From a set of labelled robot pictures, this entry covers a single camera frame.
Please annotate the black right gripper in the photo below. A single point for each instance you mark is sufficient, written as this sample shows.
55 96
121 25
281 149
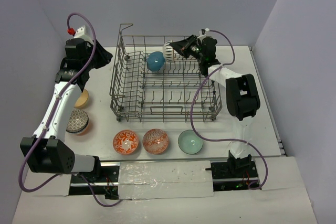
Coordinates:
184 46

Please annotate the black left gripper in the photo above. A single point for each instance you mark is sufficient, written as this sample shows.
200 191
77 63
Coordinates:
92 54

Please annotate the white bowl orange rim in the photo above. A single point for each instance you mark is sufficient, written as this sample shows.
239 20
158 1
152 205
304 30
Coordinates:
168 52

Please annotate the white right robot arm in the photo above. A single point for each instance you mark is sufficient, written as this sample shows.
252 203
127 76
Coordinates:
242 98

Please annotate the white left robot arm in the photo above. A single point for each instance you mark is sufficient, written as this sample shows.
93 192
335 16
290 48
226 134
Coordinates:
45 150

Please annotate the tan bowl on table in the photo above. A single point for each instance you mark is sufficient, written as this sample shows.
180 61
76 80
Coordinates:
82 100

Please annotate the orange floral pattern bowl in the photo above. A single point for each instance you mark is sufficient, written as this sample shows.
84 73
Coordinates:
126 142

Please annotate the pale green bowl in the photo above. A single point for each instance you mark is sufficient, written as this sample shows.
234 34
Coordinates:
189 142

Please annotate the orange geometric pattern bowl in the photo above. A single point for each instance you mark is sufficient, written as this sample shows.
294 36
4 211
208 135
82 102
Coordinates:
155 141

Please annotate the white taped sheet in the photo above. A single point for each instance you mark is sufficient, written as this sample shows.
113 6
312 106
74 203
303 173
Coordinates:
161 180

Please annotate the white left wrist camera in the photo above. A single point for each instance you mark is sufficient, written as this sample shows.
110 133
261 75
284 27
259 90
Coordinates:
82 32

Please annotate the grey wire dish rack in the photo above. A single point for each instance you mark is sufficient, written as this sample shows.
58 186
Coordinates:
166 95

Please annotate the black mounting rail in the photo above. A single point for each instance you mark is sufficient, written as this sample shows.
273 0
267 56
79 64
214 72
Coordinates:
107 184

